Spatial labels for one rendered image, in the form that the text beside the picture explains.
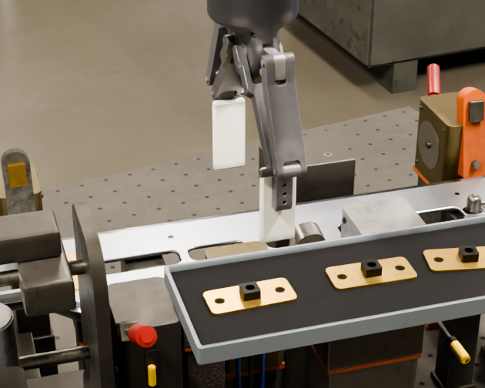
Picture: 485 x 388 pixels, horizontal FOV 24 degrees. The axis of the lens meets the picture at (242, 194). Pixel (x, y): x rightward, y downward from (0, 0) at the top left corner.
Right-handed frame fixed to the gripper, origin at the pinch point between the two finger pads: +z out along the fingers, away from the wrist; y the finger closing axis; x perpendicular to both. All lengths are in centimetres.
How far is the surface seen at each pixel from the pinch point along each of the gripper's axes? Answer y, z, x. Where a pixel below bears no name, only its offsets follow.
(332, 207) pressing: 39, 28, -25
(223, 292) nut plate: 1.1, 11.4, 2.4
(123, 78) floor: 315, 128, -53
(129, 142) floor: 260, 128, -42
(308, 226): 18.3, 16.8, -12.9
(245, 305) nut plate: -1.4, 11.4, 1.1
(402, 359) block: -4.5, 19.1, -14.1
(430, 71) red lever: 62, 21, -50
